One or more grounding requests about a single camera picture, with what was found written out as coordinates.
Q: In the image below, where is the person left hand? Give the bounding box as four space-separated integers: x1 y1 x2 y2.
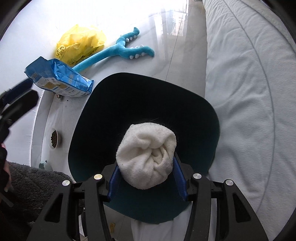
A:
1 144 11 192

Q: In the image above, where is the blue pet food bag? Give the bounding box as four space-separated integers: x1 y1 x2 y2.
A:
25 57 93 97

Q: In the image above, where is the black trash bin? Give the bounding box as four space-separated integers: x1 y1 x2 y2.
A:
68 73 220 224

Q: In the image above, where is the blue plush toy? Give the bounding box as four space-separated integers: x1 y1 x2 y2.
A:
73 27 155 72

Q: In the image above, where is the yellow plastic bag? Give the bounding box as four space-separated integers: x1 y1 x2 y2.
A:
55 25 106 67

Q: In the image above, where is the pet food bowl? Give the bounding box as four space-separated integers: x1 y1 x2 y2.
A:
49 128 62 150

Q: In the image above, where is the white sock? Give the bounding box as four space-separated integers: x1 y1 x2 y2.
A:
116 123 177 190

